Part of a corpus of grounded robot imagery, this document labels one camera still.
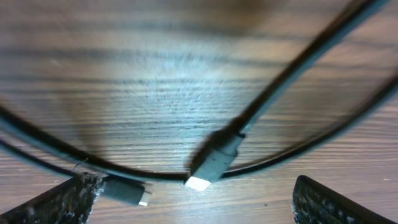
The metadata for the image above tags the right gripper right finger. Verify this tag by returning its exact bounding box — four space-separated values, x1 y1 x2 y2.
292 175 396 224

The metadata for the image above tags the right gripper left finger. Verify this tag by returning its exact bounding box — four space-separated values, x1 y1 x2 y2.
1 173 104 224

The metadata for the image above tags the thin black usb cable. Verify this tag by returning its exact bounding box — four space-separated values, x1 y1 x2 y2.
0 0 398 207

